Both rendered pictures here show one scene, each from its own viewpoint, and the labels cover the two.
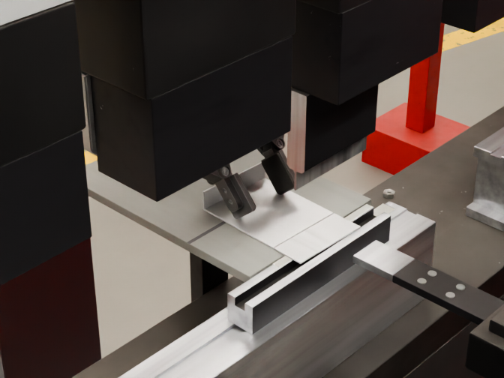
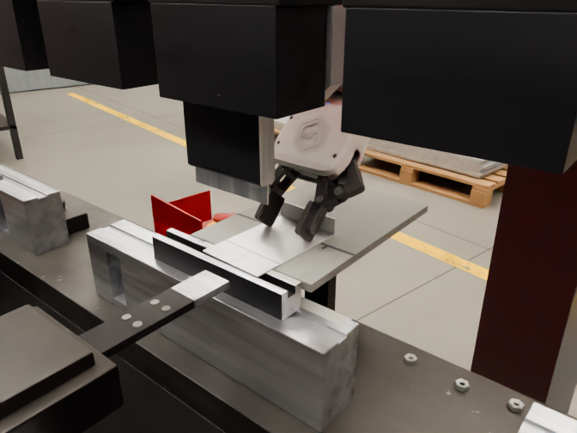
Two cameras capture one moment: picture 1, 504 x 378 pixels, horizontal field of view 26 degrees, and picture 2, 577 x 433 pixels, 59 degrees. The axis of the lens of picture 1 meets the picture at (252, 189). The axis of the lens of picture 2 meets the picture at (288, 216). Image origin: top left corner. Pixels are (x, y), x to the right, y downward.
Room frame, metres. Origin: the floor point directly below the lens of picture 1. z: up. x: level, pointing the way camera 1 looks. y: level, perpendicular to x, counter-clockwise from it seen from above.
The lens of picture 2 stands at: (0.88, -0.55, 1.26)
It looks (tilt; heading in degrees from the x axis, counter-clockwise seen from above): 24 degrees down; 87
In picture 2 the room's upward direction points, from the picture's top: straight up
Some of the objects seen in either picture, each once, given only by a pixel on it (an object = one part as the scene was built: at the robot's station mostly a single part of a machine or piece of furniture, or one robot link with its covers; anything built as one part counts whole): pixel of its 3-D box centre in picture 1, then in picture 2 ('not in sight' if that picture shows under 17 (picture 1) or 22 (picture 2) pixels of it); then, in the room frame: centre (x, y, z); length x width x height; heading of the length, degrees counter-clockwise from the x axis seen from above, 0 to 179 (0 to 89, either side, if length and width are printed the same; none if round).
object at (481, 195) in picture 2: not in sight; (437, 162); (2.23, 3.07, 0.07); 1.20 x 0.82 x 0.14; 129
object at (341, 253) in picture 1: (313, 265); (221, 269); (0.83, -0.06, 0.99); 0.20 x 0.03 x 0.03; 137
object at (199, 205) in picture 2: not in sight; (207, 234); (0.75, 0.52, 0.75); 0.20 x 0.16 x 0.18; 130
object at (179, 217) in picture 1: (214, 190); (317, 222); (0.95, 0.04, 1.00); 0.26 x 0.18 x 0.01; 47
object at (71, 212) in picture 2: not in sight; (33, 204); (0.44, 0.38, 0.89); 0.30 x 0.05 x 0.03; 137
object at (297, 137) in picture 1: (333, 122); (227, 146); (0.85, -0.07, 1.13); 0.10 x 0.02 x 0.10; 137
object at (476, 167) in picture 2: not in sight; (440, 145); (2.23, 3.07, 0.21); 1.03 x 0.64 x 0.13; 129
